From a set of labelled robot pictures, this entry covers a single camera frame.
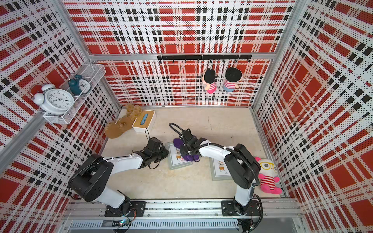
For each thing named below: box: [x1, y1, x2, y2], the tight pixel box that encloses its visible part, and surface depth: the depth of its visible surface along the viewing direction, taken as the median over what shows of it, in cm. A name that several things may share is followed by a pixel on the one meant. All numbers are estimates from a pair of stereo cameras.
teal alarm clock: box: [67, 72, 92, 96], surface depth 74 cm
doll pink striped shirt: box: [208, 82, 217, 91], surface depth 101 cm
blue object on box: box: [139, 113, 149, 126], surface depth 110 cm
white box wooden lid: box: [132, 109, 156, 134], surface depth 109 cm
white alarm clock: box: [29, 83, 75, 116], surface depth 63 cm
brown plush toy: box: [104, 102, 143, 139], surface depth 103 cm
